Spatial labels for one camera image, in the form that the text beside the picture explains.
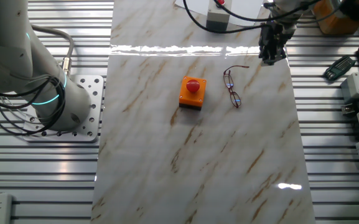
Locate orange box red mushroom button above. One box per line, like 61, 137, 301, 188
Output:
179, 75, 207, 111

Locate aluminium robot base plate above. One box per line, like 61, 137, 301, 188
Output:
22, 74, 105, 143

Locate marble pattern table mat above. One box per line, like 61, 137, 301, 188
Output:
90, 0, 317, 224

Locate brown cardboard box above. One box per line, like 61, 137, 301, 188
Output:
315, 0, 359, 35

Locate light grey box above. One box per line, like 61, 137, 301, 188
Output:
340, 72, 359, 101

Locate black cable knob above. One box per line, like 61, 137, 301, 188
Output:
339, 0, 359, 22

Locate black cable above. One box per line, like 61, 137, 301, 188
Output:
213, 0, 322, 23
182, 0, 270, 34

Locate robot base cable bundle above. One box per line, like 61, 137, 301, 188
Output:
0, 76, 67, 138

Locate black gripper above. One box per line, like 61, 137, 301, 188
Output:
258, 24, 295, 66

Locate grey cable metal connector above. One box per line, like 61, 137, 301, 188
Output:
31, 24, 75, 77

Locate red-framed glasses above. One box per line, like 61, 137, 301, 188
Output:
223, 64, 250, 109

